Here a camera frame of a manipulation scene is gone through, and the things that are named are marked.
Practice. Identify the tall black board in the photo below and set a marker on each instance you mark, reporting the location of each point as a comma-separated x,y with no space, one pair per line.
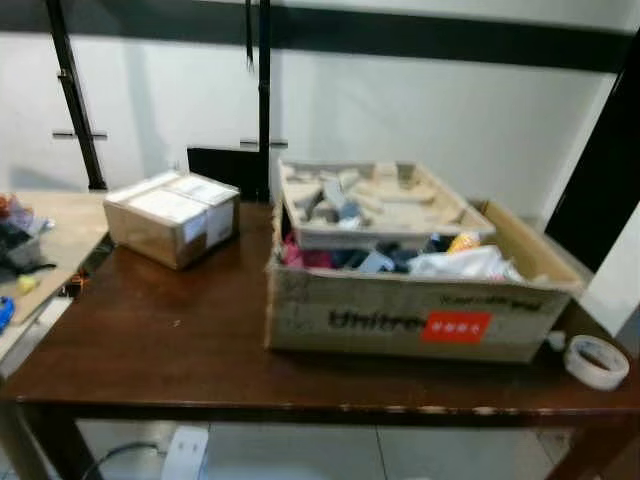
605,170

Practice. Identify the white tape roll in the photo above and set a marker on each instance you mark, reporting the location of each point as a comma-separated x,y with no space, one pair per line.
597,365

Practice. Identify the white plastic bag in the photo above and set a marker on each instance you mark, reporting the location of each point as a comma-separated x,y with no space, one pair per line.
465,265

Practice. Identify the grey pulp packing tray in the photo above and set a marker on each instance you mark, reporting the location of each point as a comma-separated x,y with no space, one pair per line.
390,205

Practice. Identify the large Unitree cardboard box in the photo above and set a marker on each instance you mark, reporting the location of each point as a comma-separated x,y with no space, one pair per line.
380,320

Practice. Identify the pink wrapper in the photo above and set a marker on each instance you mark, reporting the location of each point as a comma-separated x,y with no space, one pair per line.
300,257

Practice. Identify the upright black pole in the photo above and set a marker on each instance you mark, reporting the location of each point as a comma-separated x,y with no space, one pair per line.
263,90

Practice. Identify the black flat panel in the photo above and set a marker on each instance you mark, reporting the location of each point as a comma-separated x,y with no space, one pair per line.
225,170

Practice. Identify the small taped cardboard box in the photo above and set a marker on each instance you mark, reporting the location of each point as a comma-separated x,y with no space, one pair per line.
170,215

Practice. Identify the dark brown wooden table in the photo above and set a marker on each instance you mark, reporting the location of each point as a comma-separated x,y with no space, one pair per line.
150,330

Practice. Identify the light wooden table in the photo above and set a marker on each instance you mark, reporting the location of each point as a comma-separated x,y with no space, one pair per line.
60,215

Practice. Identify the slanted black pole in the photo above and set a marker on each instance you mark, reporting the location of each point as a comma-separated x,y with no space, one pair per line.
75,95

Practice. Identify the small yellow object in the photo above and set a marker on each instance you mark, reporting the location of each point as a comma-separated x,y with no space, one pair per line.
27,284

